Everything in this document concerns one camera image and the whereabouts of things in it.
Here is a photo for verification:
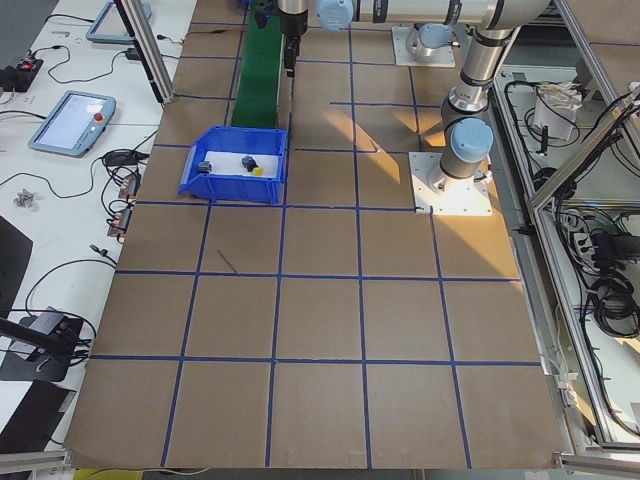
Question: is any green conveyor belt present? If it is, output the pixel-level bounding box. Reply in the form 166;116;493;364
231;1;282;128

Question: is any yellow push button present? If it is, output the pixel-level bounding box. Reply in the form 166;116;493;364
241;155;264;177

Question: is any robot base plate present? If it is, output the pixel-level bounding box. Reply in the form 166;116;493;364
409;152;493;217

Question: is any blue source bin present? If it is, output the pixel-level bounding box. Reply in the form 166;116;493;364
178;126;287;205

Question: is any teach pendant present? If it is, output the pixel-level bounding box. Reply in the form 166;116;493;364
28;90;117;157
85;1;132;45

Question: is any far teach pendant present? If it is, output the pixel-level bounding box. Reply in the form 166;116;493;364
85;1;132;45

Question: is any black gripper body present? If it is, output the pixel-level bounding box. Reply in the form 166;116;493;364
279;11;306;55

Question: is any aluminium frame post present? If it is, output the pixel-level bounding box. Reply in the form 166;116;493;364
114;0;175;105

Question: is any white foam sheet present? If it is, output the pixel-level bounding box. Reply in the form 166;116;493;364
204;151;280;178

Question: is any near teach pendant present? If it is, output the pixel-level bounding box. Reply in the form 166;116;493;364
28;90;117;157

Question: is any grey push button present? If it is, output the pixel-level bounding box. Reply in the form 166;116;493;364
198;161;212;174

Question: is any black power adapter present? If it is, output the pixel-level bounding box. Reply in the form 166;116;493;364
124;47;141;61

